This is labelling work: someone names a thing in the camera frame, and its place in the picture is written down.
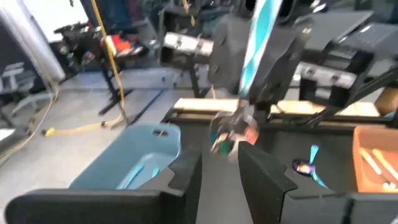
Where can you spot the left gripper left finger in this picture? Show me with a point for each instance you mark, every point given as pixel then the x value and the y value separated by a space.
pixel 93 208

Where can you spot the large grey-blue plastic bin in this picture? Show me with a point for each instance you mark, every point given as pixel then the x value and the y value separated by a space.
pixel 124 146

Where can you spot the black aluminium table frame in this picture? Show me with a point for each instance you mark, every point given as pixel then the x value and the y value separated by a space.
pixel 192 119

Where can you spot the wooden table plank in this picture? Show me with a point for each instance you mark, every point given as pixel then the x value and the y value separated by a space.
pixel 202 105

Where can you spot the black equipment rack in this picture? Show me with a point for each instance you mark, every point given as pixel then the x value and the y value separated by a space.
pixel 81 37

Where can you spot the small orange tray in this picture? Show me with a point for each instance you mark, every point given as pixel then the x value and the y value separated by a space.
pixel 367 137

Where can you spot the grey office chair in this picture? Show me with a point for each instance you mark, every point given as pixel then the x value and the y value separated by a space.
pixel 18 77

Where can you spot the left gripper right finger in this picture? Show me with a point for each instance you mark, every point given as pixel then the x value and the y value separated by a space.
pixel 267 186

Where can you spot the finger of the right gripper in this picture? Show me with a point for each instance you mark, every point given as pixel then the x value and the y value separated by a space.
pixel 280 71
pixel 227 53

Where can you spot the white board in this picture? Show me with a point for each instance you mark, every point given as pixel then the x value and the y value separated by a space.
pixel 56 18

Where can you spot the iridescent rainbow spoon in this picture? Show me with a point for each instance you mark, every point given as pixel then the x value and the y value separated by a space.
pixel 304 167

